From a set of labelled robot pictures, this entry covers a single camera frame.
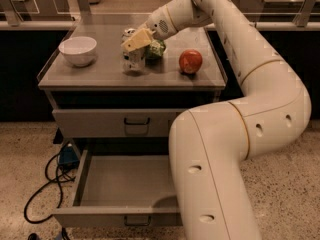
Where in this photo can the white horizontal rail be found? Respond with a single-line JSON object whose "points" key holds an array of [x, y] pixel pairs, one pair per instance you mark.
{"points": [[67, 25]]}

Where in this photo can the grey drawer cabinet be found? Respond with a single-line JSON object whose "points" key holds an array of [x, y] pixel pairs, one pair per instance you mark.
{"points": [[103, 84]]}

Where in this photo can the white ceramic bowl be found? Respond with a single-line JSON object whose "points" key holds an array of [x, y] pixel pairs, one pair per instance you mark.
{"points": [[79, 51]]}

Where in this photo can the blue power box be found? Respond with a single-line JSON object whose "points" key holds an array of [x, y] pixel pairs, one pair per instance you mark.
{"points": [[67, 158]]}

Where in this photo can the red apple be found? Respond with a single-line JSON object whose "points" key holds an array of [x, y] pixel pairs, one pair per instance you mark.
{"points": [[190, 61]]}

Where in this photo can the silver 7up can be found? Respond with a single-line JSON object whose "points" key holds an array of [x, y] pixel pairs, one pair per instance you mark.
{"points": [[134, 62]]}

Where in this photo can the closed grey top drawer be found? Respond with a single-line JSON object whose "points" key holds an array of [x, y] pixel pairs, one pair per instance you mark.
{"points": [[109, 123]]}

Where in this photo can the background grey counter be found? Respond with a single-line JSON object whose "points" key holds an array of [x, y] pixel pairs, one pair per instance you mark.
{"points": [[269, 10]]}

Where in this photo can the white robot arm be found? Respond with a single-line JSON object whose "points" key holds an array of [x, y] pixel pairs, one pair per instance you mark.
{"points": [[207, 143]]}

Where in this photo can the open grey middle drawer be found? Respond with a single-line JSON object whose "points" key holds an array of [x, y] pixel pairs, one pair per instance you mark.
{"points": [[122, 191]]}

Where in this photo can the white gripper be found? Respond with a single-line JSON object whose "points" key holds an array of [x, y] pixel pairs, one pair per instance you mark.
{"points": [[159, 25]]}

